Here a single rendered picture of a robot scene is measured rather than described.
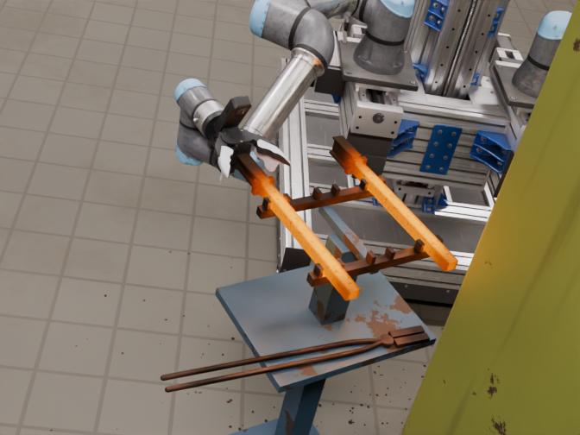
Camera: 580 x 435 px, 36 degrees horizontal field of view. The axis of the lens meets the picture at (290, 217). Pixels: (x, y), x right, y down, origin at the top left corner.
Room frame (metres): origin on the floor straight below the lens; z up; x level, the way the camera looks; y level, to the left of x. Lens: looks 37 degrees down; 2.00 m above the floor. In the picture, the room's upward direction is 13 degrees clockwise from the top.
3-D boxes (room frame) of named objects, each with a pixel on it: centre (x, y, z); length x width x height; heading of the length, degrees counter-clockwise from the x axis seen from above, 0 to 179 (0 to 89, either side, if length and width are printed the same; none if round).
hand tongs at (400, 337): (1.28, -0.09, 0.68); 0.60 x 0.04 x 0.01; 121
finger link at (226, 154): (1.50, 0.16, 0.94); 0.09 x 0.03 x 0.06; 2
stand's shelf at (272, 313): (1.43, -0.13, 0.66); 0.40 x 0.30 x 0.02; 127
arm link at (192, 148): (1.73, 0.25, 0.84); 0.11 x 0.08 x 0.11; 67
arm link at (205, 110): (1.67, 0.22, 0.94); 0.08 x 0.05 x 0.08; 128
